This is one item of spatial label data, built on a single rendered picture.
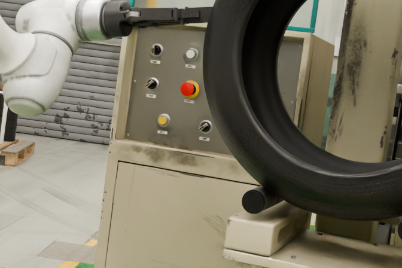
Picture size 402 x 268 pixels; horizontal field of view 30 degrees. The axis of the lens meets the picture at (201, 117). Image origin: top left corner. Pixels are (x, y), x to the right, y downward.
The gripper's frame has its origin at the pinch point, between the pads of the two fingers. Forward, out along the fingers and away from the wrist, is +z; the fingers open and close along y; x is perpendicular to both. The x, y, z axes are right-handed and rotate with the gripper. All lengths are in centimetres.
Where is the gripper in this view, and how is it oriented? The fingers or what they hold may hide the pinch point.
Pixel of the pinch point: (201, 15)
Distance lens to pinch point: 151.9
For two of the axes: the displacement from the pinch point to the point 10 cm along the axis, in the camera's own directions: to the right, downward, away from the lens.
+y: 3.3, -0.1, 9.5
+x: 0.0, 10.0, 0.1
